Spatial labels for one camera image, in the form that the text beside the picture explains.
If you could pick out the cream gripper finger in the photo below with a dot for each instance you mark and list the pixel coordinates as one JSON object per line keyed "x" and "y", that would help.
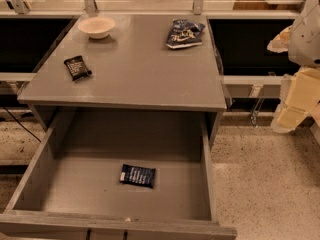
{"x": 280, "y": 43}
{"x": 299, "y": 95}

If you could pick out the blue rxbar blueberry bar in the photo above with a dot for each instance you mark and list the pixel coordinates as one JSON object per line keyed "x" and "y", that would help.
{"x": 139, "y": 176}

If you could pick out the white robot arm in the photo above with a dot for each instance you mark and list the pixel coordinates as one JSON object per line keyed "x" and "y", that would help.
{"x": 304, "y": 41}

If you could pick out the grey counter cabinet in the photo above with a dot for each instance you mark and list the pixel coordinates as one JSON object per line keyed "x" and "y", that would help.
{"x": 132, "y": 68}

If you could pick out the grey open top drawer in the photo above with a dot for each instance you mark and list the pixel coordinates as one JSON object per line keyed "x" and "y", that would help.
{"x": 71, "y": 188}

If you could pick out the blue chip bag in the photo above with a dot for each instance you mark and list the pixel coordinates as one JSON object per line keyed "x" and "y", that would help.
{"x": 184, "y": 33}

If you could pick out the white ceramic bowl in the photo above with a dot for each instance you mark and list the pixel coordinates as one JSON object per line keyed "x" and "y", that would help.
{"x": 97, "y": 27}

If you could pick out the black snack bar wrapper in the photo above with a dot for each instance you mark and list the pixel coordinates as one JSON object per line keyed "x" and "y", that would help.
{"x": 77, "y": 68}

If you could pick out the metal railing frame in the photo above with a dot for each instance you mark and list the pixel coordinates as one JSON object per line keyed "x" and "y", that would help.
{"x": 140, "y": 4}

